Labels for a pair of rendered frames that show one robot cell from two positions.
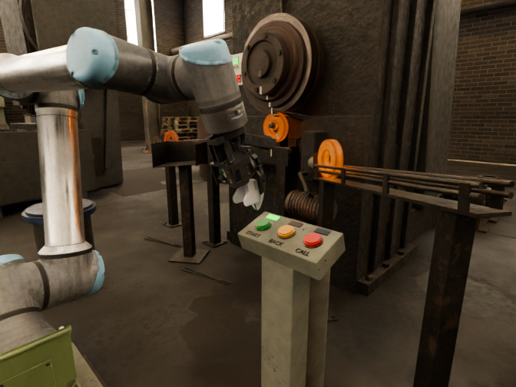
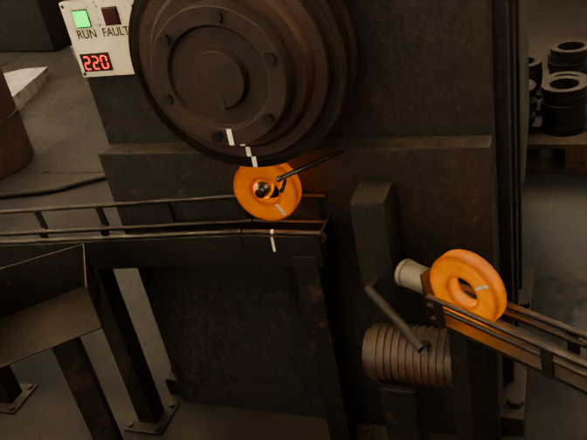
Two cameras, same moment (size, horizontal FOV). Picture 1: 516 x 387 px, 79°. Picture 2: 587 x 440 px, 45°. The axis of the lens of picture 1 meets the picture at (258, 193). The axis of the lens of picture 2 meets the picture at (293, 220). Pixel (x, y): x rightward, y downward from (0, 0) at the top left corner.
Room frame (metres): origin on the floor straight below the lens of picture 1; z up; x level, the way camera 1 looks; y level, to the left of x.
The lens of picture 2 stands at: (0.36, 0.36, 1.54)
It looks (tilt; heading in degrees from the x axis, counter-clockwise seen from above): 30 degrees down; 340
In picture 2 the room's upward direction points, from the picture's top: 11 degrees counter-clockwise
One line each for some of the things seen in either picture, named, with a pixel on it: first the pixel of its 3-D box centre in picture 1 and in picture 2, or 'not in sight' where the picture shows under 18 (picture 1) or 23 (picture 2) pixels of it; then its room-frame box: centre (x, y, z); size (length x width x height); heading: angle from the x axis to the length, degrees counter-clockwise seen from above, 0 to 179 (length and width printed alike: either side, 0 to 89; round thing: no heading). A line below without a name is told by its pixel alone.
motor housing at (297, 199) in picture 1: (308, 248); (424, 420); (1.37, -0.24, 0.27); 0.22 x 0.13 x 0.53; 46
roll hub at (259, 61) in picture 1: (263, 64); (221, 75); (1.63, -0.03, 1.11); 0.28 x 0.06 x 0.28; 46
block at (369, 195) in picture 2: (313, 156); (377, 236); (1.55, -0.27, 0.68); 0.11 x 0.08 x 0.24; 136
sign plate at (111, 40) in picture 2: (246, 68); (120, 36); (2.02, 0.07, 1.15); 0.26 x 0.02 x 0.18; 46
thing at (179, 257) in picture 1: (183, 201); (79, 395); (1.86, 0.46, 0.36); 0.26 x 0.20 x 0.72; 81
